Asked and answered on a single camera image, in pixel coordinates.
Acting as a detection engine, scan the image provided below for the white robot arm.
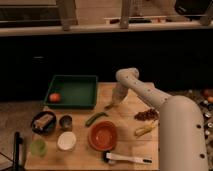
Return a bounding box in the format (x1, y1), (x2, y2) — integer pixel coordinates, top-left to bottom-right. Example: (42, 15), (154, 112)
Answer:
(112, 68), (209, 171)

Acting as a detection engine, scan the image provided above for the small metal cup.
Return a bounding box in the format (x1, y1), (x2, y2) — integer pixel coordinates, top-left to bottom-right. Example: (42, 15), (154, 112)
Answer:
(59, 115), (72, 130)

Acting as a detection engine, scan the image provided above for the white black brush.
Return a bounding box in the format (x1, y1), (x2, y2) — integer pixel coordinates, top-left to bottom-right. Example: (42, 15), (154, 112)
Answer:
(103, 151), (152, 164)

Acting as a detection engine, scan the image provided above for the black stand left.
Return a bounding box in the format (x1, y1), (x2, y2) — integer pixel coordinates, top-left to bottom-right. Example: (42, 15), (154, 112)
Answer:
(0, 132), (24, 171)

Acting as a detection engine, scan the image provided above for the orange fruit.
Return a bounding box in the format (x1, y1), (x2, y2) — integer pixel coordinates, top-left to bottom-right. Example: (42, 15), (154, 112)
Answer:
(49, 93), (61, 103)

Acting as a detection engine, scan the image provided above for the green pepper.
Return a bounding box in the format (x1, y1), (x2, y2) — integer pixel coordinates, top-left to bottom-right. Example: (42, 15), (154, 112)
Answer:
(85, 112), (108, 127)

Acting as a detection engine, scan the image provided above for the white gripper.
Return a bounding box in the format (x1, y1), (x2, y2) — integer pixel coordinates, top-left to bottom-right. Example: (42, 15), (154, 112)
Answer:
(112, 83), (128, 104)

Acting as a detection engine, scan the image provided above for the white paper cup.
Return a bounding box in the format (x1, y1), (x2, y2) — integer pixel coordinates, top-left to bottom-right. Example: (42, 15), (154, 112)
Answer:
(57, 131), (77, 151)

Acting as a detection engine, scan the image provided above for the red grapes bunch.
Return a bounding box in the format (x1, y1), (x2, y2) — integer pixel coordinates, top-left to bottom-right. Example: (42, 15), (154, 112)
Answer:
(134, 109), (158, 121)

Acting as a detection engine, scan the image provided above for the wrapped sandwich block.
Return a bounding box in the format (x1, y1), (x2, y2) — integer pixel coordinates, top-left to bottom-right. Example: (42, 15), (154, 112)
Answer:
(34, 114), (53, 129)

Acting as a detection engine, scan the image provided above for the green plastic tray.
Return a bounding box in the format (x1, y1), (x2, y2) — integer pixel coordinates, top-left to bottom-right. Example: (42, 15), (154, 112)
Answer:
(44, 75), (98, 109)

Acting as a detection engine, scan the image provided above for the black bowl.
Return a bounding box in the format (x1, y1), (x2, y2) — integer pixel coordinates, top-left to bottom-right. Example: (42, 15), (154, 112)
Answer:
(31, 111), (57, 135)

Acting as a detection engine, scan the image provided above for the orange bowl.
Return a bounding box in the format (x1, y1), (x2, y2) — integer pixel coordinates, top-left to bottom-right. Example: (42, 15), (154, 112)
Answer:
(88, 121), (118, 151)

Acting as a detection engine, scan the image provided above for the green plastic cup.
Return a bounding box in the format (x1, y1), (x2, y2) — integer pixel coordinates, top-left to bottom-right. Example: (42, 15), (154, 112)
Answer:
(30, 139), (47, 157)

